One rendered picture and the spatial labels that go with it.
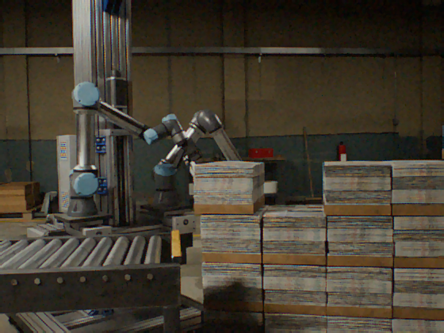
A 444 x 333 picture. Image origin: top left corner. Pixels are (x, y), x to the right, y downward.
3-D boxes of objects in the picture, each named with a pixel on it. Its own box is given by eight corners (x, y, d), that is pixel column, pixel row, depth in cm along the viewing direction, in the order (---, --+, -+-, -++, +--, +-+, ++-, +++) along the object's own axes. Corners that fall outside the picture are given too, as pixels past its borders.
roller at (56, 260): (79, 250, 182) (82, 238, 182) (48, 286, 136) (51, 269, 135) (66, 248, 182) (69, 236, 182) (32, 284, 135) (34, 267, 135)
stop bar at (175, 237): (180, 235, 183) (180, 230, 183) (182, 262, 140) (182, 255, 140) (171, 235, 183) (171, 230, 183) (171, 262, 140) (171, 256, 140)
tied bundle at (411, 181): (380, 204, 235) (380, 160, 234) (440, 204, 229) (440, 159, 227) (390, 216, 198) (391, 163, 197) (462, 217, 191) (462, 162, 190)
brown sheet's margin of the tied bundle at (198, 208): (202, 208, 232) (202, 200, 231) (258, 208, 225) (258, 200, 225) (193, 212, 216) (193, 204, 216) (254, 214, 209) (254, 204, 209)
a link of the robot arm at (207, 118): (215, 104, 262) (258, 175, 271) (209, 105, 272) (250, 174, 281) (198, 114, 259) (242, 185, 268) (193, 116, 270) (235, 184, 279)
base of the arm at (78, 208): (63, 214, 232) (62, 195, 231) (90, 211, 241) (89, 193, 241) (73, 217, 220) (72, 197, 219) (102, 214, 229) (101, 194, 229)
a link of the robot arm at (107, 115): (64, 103, 229) (147, 147, 249) (66, 101, 219) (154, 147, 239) (74, 83, 231) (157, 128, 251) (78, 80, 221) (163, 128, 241)
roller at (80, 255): (96, 249, 183) (97, 237, 183) (70, 285, 136) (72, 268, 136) (83, 248, 182) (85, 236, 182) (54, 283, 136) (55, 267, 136)
